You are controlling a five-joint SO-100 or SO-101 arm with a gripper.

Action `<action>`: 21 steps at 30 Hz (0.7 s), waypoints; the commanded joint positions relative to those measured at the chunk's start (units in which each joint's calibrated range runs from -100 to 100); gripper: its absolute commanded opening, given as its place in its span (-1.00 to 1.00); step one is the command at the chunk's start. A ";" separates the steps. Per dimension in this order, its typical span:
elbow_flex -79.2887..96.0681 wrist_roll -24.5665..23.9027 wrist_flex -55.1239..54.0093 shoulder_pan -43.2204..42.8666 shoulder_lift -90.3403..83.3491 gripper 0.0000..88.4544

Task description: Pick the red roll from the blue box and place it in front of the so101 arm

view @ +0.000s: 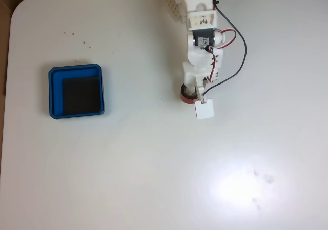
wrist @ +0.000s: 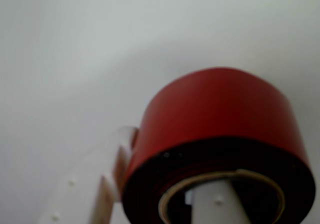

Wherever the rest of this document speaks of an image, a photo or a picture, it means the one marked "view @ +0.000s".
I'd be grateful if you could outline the red tape roll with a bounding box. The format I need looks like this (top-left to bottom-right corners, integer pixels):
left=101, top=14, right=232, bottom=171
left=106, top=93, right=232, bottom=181
left=180, top=83, right=199, bottom=105

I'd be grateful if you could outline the blue square box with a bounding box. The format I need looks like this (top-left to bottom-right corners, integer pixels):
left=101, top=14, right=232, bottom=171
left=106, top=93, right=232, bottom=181
left=48, top=63, right=106, bottom=119

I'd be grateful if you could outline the black square pad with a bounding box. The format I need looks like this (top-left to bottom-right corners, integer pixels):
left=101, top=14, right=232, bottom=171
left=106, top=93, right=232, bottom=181
left=62, top=76, right=103, bottom=114

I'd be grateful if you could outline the red white servo wire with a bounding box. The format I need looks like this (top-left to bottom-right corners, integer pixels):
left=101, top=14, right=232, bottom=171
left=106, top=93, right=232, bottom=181
left=204, top=29, right=238, bottom=83

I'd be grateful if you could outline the white camera box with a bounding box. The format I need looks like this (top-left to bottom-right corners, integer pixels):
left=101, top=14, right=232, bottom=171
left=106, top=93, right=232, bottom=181
left=194, top=98, right=215, bottom=120

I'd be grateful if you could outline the black camera cable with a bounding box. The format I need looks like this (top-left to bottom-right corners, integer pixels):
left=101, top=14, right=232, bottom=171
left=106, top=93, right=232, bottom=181
left=202, top=0, right=248, bottom=104

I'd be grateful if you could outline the white perforated base plate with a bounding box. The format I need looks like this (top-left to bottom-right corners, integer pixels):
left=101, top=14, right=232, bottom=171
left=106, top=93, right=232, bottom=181
left=165, top=0, right=188, bottom=24

